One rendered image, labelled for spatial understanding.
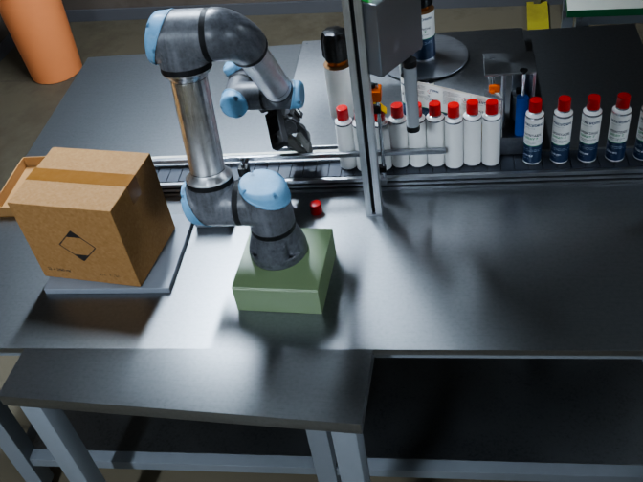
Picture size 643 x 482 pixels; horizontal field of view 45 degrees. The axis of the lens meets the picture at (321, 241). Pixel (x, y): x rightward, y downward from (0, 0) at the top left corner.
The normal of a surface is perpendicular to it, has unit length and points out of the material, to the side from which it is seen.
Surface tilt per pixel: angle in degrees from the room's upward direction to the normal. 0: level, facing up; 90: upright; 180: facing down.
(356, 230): 0
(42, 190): 0
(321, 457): 90
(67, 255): 90
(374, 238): 0
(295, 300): 90
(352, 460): 90
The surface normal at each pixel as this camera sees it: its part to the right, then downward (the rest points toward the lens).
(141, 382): -0.13, -0.73
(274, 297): -0.18, 0.68
